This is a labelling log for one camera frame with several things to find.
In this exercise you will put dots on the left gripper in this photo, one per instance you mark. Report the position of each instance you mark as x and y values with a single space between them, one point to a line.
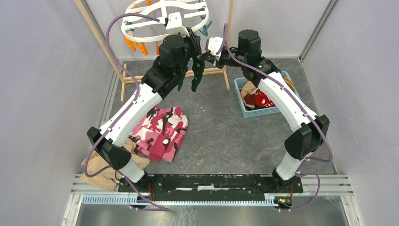
194 41

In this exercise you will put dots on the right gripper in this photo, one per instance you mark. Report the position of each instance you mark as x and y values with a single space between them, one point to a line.
207 56

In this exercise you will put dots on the orange clothespin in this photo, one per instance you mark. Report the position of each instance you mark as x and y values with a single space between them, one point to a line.
157 48
130 44
141 47

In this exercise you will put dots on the green sock with yellow cuff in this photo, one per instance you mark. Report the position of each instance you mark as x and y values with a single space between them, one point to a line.
181 82

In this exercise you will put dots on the white clip hanger frame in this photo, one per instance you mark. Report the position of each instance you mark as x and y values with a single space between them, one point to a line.
195 14

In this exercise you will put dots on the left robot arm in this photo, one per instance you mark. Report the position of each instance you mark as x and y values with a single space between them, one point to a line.
167 71

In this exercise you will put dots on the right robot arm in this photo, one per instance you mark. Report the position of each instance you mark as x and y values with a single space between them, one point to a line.
309 129

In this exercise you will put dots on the wooden hanger stand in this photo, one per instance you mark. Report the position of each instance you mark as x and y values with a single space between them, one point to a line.
99 35

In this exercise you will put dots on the brown tan socks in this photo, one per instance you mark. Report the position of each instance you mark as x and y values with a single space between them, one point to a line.
248 89

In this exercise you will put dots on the teal clothespin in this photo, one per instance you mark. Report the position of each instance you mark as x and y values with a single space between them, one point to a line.
205 28

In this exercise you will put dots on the red white patterned sock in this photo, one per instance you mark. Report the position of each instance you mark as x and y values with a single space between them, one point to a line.
257 100

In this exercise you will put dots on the light blue plastic basket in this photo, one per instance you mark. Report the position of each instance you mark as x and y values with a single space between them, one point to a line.
239 84

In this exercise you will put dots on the pink camouflage cloth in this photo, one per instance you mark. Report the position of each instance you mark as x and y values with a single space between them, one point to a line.
160 133

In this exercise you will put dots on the beige cloth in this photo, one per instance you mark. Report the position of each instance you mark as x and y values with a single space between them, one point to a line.
107 178

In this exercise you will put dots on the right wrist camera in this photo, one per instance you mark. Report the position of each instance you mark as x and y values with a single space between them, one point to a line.
214 45

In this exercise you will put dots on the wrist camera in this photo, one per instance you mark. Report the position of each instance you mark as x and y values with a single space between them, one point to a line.
214 45
175 25

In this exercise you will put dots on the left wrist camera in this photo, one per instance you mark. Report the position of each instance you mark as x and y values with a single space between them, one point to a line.
175 25

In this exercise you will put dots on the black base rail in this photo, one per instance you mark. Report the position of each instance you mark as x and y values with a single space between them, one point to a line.
215 187

